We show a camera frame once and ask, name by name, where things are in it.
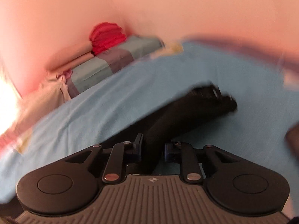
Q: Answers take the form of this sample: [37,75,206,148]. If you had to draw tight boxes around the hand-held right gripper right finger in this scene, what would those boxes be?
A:
[164,141,236,184]

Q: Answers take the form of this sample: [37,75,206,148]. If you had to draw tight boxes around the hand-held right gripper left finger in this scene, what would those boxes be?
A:
[63,133,144,183]

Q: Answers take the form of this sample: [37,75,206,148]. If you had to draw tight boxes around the black ribbed pants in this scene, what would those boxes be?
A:
[100,82,237,175]

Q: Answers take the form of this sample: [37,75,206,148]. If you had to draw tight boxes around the blue printed bedsheet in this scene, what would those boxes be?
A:
[0,41,299,203]

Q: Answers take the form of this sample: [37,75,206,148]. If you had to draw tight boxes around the blue grey striped pillow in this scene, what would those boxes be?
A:
[68,35,165,98]

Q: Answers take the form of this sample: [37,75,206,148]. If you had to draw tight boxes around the pink beige blanket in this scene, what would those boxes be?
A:
[0,50,94,154]

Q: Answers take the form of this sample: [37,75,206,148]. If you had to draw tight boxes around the red cloth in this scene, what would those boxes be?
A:
[89,22,128,55]

